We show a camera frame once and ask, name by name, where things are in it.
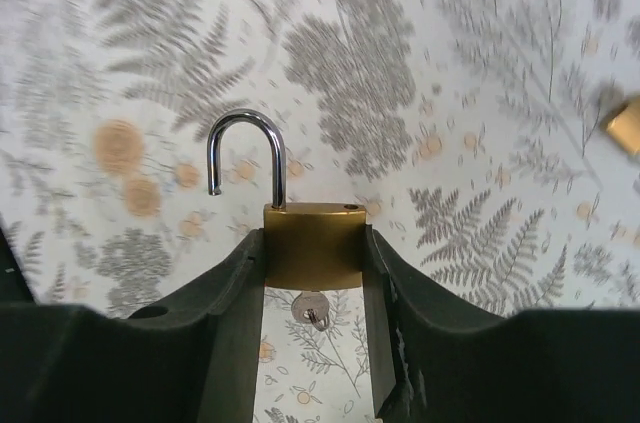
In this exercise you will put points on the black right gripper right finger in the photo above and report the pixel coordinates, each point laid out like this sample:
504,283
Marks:
436,358

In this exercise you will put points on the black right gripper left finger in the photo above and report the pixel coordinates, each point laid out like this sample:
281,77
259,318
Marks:
192,356

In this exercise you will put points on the silver key with ring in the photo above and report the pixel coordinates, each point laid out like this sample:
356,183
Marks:
311,307

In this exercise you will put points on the brass padlock with steel shackle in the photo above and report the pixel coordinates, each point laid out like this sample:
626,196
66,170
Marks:
308,246

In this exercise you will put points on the floral patterned table mat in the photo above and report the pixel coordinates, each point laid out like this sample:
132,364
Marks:
471,132

